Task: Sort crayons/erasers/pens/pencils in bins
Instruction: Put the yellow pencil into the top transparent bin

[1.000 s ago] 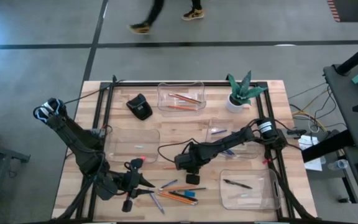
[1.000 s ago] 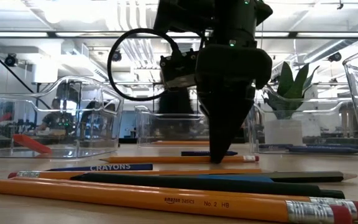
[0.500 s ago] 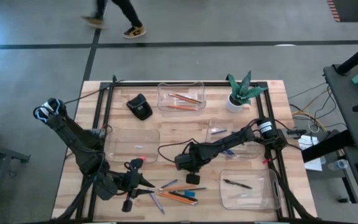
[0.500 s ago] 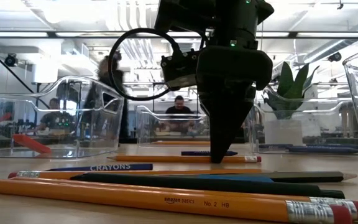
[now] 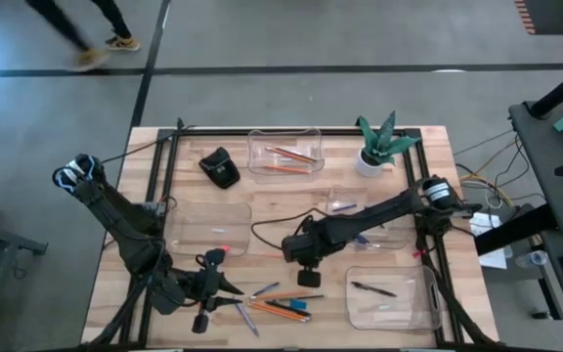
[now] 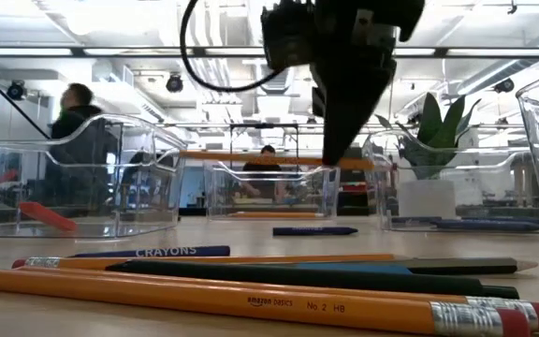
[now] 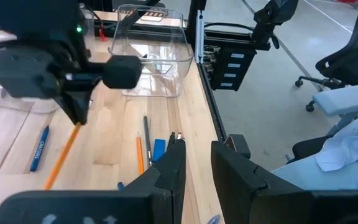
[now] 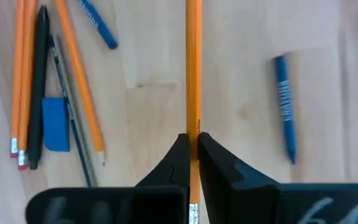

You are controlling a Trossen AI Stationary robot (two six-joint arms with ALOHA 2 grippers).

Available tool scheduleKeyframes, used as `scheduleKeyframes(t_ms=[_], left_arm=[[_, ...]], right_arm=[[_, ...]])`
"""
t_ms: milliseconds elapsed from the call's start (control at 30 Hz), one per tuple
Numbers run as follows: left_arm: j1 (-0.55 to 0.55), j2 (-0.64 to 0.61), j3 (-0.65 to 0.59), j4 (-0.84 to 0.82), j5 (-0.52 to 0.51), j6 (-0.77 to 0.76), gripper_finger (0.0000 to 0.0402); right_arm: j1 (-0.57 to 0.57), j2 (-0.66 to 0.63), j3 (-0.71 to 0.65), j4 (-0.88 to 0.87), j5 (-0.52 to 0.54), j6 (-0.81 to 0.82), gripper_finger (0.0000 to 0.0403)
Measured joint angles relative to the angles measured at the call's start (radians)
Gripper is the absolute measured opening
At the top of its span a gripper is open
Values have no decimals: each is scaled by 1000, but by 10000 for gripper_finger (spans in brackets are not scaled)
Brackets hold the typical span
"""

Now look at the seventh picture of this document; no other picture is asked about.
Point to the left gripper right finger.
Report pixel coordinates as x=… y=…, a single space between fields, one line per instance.
x=232 y=180

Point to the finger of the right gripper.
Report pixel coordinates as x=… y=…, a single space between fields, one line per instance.
x=82 y=105
x=68 y=105

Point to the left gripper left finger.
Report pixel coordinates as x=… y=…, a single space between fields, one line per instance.
x=169 y=174

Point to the blue pen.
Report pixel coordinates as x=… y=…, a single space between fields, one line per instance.
x=213 y=220

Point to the tall clear plastic bin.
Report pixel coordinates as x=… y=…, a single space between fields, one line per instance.
x=154 y=77

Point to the black seat cushion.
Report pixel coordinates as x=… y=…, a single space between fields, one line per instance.
x=306 y=149

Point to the black labelled control box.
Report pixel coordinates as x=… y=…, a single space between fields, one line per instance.
x=222 y=71

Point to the person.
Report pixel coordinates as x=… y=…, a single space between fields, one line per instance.
x=346 y=149

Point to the black office chair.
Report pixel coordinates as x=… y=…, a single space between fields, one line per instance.
x=353 y=62

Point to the black bracket mount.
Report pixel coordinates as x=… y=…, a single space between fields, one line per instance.
x=266 y=18

